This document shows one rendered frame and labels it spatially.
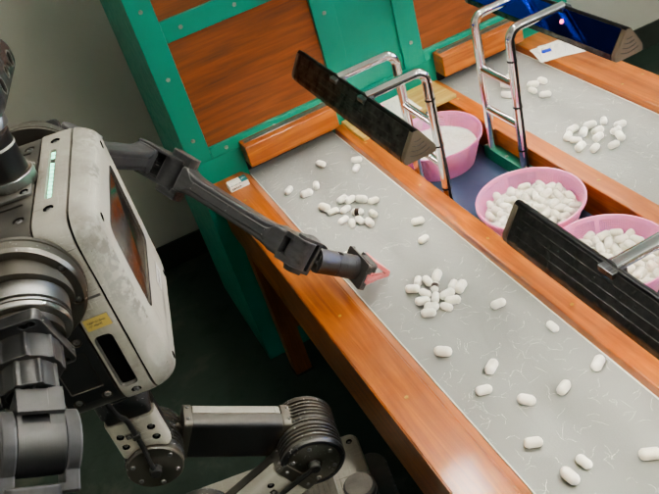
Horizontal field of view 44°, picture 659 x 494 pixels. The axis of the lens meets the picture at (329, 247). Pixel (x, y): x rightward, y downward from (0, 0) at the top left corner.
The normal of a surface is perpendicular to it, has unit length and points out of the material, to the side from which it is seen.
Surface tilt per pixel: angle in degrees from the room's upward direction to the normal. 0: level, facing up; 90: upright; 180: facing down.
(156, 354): 86
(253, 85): 90
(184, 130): 90
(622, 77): 0
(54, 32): 90
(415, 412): 0
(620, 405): 0
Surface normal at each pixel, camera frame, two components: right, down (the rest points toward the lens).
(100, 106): 0.39, 0.48
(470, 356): -0.25, -0.77
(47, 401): 0.41, -0.63
